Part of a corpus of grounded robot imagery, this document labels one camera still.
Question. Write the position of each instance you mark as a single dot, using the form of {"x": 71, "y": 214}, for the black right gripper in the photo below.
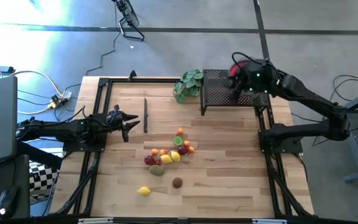
{"x": 256, "y": 76}

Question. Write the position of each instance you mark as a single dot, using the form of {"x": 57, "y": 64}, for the black white checkered mat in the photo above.
{"x": 41, "y": 180}

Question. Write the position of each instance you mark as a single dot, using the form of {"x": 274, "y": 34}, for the black desk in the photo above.
{"x": 23, "y": 174}

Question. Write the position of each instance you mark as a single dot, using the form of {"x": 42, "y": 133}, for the small orange toy pear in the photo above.
{"x": 191, "y": 149}
{"x": 186, "y": 143}
{"x": 154, "y": 152}
{"x": 180, "y": 131}
{"x": 163, "y": 152}

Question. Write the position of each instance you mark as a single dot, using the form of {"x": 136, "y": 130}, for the yellow toy lemon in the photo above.
{"x": 175, "y": 155}
{"x": 144, "y": 191}
{"x": 166, "y": 159}

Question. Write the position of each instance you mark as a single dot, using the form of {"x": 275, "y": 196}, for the green toy mango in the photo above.
{"x": 156, "y": 170}

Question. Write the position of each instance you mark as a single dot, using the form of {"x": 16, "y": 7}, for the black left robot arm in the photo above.
{"x": 57, "y": 127}

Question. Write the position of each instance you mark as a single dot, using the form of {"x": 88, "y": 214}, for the brown toy kiwi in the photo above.
{"x": 177, "y": 183}

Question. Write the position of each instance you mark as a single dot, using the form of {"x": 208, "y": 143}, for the black computer mouse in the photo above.
{"x": 7, "y": 200}

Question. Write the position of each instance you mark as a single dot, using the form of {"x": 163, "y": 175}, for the black perforated metal shelf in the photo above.
{"x": 216, "y": 96}

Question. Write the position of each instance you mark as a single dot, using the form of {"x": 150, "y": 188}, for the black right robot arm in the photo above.
{"x": 315, "y": 102}

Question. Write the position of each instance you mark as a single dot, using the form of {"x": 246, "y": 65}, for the grey power strip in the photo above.
{"x": 65, "y": 95}

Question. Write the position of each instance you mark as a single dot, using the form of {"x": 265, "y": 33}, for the green toy kiwi half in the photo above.
{"x": 177, "y": 140}

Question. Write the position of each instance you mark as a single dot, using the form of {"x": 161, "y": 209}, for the small black camera mount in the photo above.
{"x": 132, "y": 75}

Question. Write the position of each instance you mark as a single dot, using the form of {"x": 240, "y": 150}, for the black floor fan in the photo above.
{"x": 130, "y": 15}

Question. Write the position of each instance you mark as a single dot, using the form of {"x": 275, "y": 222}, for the red toy strawberry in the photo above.
{"x": 157, "y": 162}

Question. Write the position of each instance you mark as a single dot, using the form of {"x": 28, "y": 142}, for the artificial striped green leaf plant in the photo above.
{"x": 189, "y": 82}

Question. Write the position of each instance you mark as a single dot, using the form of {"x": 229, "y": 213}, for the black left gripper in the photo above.
{"x": 116, "y": 124}

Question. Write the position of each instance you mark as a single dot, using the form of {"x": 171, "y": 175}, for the black aluminium rig frame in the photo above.
{"x": 122, "y": 80}

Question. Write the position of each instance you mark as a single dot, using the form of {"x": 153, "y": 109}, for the red collapsible colander grey rim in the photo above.
{"x": 239, "y": 66}

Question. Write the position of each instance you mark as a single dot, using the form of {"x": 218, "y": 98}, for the white bracket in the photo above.
{"x": 269, "y": 221}
{"x": 94, "y": 221}

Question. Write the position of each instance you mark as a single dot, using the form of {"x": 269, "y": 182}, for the dark red toy apple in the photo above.
{"x": 148, "y": 160}
{"x": 182, "y": 150}

